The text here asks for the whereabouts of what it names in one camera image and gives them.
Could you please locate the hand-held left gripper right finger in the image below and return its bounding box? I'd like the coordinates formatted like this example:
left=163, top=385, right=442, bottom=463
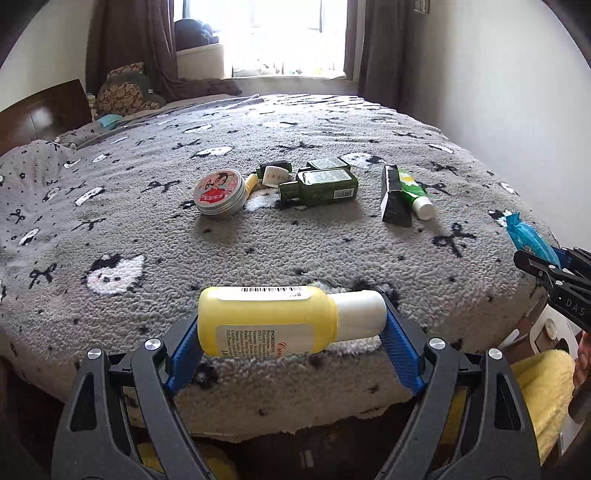
left=365, top=296, right=543, bottom=480

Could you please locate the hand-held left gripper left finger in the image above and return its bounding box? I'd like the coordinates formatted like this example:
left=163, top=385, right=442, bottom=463
left=52, top=316, right=241, bottom=480

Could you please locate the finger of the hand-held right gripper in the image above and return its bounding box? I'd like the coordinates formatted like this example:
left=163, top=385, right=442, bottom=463
left=514, top=250, right=565, bottom=289
left=555, top=247, right=591, bottom=278

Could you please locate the blue plastic packet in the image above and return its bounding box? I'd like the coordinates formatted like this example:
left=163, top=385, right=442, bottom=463
left=505, top=212, right=561, bottom=269

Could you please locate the yellow bottle with white cap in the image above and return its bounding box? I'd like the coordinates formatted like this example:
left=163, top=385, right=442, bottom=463
left=198, top=285, right=387, bottom=358

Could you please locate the yellow fluffy rug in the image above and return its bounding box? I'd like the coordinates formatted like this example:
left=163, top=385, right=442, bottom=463
left=139, top=350, right=576, bottom=480

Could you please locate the grey printed blanket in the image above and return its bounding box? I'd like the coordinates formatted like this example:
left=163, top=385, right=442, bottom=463
left=0, top=95, right=561, bottom=439

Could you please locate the green floral tube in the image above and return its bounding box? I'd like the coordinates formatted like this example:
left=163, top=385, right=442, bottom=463
left=398, top=167, right=436, bottom=220

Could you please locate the black box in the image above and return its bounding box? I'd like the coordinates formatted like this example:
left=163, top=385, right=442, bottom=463
left=381, top=165, right=413, bottom=227

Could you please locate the round metal tin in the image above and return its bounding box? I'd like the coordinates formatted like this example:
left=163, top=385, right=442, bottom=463
left=193, top=169, right=247, bottom=216

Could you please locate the dark green bottle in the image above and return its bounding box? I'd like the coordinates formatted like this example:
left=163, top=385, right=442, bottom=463
left=307, top=157, right=352, bottom=173
left=278, top=168, right=359, bottom=207

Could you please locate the grey printed pillow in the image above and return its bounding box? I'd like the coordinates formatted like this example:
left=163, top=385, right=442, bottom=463
left=0, top=140, right=77, bottom=241

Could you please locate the brown curtain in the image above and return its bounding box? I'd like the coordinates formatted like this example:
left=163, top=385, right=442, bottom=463
left=344, top=0, right=428, bottom=110
left=88, top=0, right=243, bottom=103

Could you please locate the patterned plush cushion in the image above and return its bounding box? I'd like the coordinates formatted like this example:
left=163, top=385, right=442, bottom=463
left=95, top=62, right=167, bottom=116

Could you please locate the brown wooden headboard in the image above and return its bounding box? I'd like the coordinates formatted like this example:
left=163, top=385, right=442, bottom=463
left=0, top=78, right=93, bottom=158

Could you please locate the white tub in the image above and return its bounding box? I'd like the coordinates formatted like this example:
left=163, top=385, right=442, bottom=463
left=177, top=43, right=225, bottom=80

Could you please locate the dark blue cloth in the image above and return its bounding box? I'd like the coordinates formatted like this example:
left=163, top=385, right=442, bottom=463
left=174, top=18, right=218, bottom=47

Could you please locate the window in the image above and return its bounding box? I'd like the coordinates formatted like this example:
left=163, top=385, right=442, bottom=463
left=182, top=0, right=347, bottom=77

